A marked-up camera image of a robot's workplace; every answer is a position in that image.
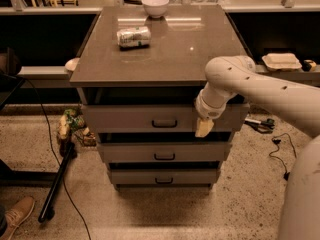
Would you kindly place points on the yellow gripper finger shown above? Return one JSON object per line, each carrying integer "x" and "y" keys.
{"x": 204, "y": 127}

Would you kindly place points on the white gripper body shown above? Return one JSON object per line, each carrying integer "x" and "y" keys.
{"x": 205, "y": 111}

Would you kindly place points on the grey top drawer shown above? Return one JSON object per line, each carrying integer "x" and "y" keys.
{"x": 140, "y": 118}

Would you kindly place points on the grey drawer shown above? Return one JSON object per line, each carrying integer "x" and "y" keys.
{"x": 163, "y": 177}
{"x": 163, "y": 152}
{"x": 140, "y": 118}

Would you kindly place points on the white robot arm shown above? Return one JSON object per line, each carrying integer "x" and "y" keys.
{"x": 295, "y": 103}

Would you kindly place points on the grey drawer cabinet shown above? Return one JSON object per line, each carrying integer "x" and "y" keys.
{"x": 168, "y": 71}

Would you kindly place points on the grey middle drawer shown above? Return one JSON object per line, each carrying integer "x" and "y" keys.
{"x": 163, "y": 152}

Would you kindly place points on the grey bottom drawer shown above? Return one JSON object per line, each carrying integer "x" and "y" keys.
{"x": 163, "y": 177}

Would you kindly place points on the black scissors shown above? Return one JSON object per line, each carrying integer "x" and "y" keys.
{"x": 263, "y": 127}

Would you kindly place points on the white takeout container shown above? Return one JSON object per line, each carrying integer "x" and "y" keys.
{"x": 281, "y": 61}

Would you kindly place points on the crushed silver green can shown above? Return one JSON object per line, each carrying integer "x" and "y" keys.
{"x": 134, "y": 37}

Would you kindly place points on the yellow tape measure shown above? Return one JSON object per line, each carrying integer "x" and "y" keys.
{"x": 308, "y": 66}

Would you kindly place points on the white bowl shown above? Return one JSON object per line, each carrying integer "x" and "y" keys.
{"x": 155, "y": 8}

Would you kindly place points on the green snack bag pile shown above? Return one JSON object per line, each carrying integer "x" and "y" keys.
{"x": 72, "y": 123}

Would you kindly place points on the black table leg bar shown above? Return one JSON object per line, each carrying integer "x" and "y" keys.
{"x": 47, "y": 211}

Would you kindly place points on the white plate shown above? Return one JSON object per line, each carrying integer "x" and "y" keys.
{"x": 71, "y": 64}

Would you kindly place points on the tan leather shoe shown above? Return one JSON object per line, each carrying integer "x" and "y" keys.
{"x": 11, "y": 219}

